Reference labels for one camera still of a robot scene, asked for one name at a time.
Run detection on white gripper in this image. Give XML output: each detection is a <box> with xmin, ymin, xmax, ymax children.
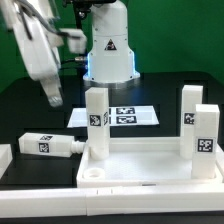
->
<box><xmin>6</xmin><ymin>9</ymin><xmax>87</xmax><ymax>107</ymax></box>

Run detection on white desk top tray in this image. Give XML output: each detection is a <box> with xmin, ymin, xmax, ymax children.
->
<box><xmin>76</xmin><ymin>137</ymin><xmax>224</xmax><ymax>188</ymax></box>

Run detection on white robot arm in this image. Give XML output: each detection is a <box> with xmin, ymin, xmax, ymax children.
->
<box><xmin>0</xmin><ymin>0</ymin><xmax>140</xmax><ymax>107</ymax></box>

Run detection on white marker sheet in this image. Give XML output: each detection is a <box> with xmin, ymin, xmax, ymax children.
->
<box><xmin>67</xmin><ymin>106</ymin><xmax>159</xmax><ymax>128</ymax></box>

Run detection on white left fence block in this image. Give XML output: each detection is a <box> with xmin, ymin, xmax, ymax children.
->
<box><xmin>0</xmin><ymin>144</ymin><xmax>12</xmax><ymax>179</ymax></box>

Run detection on black cables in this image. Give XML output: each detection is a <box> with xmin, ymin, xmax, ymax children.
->
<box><xmin>58</xmin><ymin>57</ymin><xmax>88</xmax><ymax>72</ymax></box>

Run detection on white front fence rail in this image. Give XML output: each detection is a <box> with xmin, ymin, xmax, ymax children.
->
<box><xmin>0</xmin><ymin>184</ymin><xmax>224</xmax><ymax>218</ymax></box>

